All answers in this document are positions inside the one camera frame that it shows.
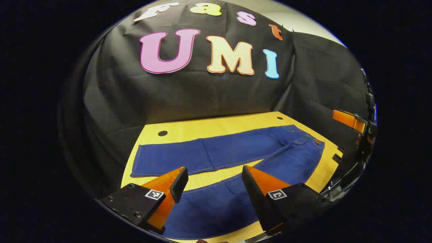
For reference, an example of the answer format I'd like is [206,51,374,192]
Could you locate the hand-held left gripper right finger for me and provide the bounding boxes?
[242,165,324,236]

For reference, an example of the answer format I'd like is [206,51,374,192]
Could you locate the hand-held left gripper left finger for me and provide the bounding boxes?
[98,166,189,236]

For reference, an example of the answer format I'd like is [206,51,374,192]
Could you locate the blue jeans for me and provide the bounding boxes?
[130,124,325,240]

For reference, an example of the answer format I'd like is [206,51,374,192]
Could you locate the black backdrop cloth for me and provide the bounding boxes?
[59,0,375,203]

